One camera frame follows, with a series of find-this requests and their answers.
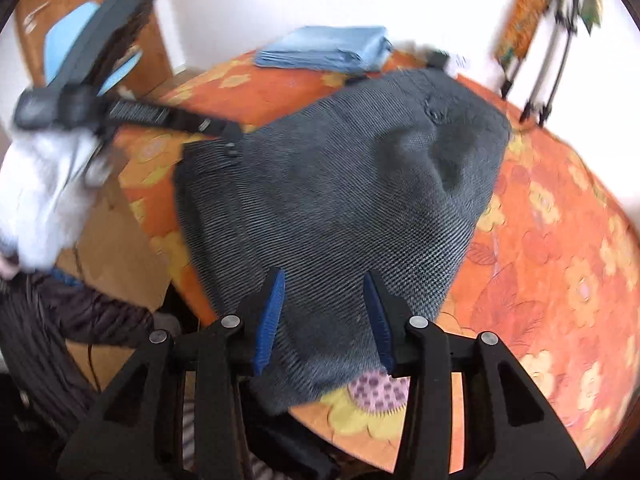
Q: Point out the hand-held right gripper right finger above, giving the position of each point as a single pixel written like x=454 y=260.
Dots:
x=378 y=325

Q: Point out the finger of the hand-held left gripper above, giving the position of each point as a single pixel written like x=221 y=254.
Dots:
x=227 y=149
x=205 y=124

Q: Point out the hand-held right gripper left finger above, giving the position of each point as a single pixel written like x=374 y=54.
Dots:
x=270 y=320

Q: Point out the dark grey pants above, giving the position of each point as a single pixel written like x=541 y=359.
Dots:
x=330 y=200

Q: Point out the wooden cabinet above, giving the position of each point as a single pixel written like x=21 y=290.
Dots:
x=150 y=45

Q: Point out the dark cloth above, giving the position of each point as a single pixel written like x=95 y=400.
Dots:
x=285 y=440

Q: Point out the folded light blue cloth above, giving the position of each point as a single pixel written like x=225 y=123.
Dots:
x=325 y=47

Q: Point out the orange floral blanket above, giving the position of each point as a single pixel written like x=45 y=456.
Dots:
x=540 y=260

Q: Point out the person's dark ribbed clothing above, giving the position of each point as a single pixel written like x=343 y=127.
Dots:
x=60 y=320

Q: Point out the small black object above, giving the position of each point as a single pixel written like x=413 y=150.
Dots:
x=439 y=58

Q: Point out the metal folding rack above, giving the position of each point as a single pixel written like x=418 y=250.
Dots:
x=555 y=45

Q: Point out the orange patterned wall hanging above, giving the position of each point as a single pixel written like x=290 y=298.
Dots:
x=525 y=10

